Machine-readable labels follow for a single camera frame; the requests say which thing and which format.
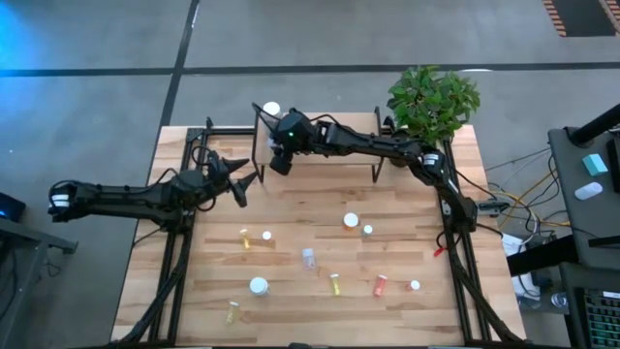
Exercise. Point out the yellow pill vial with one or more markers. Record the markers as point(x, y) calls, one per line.
point(231, 312)

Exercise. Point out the small teal pill vial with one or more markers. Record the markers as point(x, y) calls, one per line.
point(367, 230)

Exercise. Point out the orange-edged dark rug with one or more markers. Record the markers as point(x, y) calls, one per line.
point(581, 17)

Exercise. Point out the wooden shelf black metal legs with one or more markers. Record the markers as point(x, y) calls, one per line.
point(329, 155)

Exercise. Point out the amber-yellow pill vial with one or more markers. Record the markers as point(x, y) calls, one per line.
point(245, 239)

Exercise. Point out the black aluminium table frame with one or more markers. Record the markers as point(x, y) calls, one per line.
point(232, 131)

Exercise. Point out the yellow-green pill vial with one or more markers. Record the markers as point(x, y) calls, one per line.
point(334, 284)

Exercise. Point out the white oval mouse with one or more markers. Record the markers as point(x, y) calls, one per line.
point(588, 191)

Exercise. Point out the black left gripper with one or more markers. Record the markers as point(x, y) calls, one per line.
point(215, 177)

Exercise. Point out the pale vial red yellow pills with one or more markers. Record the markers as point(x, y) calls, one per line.
point(266, 235)

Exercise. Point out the large green bottle white cap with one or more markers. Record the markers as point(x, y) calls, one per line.
point(271, 107)

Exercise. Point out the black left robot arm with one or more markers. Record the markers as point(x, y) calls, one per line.
point(126, 199)

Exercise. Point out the black backlit keyboard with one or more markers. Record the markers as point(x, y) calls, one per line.
point(603, 320)

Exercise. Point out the green plant in black pot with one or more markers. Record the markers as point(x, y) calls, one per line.
point(431, 104)

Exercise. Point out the wide orange bottle white cap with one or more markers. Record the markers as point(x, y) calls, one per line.
point(350, 220)

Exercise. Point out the large white barcode label bottle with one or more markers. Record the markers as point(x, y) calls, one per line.
point(258, 285)

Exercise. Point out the white floor box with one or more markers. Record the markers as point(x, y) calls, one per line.
point(511, 244)

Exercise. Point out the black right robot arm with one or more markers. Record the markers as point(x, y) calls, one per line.
point(368, 143)

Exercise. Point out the black rounded object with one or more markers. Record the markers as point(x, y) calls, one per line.
point(299, 346)

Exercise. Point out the black pole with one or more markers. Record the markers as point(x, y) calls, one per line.
point(596, 127)

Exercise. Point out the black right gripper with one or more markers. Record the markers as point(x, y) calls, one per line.
point(282, 164)

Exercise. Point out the grey metal stand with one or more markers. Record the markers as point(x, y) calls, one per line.
point(34, 242)

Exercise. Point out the clear vial pink pills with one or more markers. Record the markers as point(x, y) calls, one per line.
point(308, 258)

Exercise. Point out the teal box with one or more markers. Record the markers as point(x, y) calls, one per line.
point(594, 165)

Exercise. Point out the grey side desk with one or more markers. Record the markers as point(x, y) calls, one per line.
point(581, 223)

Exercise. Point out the dark device with blue light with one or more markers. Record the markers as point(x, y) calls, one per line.
point(9, 207)

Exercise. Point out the red-orange pill vial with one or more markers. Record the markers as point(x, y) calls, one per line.
point(380, 285)

